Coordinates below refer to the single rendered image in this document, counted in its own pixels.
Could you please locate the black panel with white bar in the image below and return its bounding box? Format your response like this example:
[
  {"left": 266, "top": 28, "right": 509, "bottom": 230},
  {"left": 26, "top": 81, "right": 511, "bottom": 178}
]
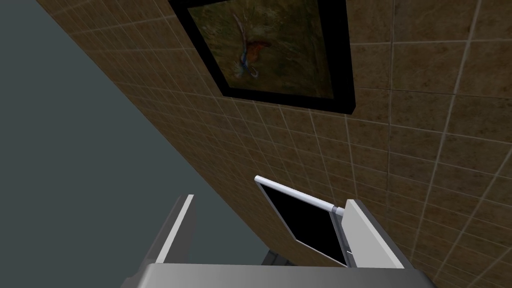
[{"left": 253, "top": 175, "right": 348, "bottom": 268}]

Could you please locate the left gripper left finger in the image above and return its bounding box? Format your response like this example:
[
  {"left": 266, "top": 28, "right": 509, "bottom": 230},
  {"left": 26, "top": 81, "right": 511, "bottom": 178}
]
[{"left": 144, "top": 193, "right": 198, "bottom": 265}]

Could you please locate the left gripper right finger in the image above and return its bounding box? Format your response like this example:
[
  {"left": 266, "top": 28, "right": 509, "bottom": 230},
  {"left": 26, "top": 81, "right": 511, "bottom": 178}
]
[{"left": 341, "top": 198, "right": 414, "bottom": 269}]

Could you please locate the black framed picture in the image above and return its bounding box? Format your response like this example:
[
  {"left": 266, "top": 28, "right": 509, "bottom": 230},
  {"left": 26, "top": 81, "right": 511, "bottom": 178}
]
[{"left": 167, "top": 0, "right": 357, "bottom": 116}]

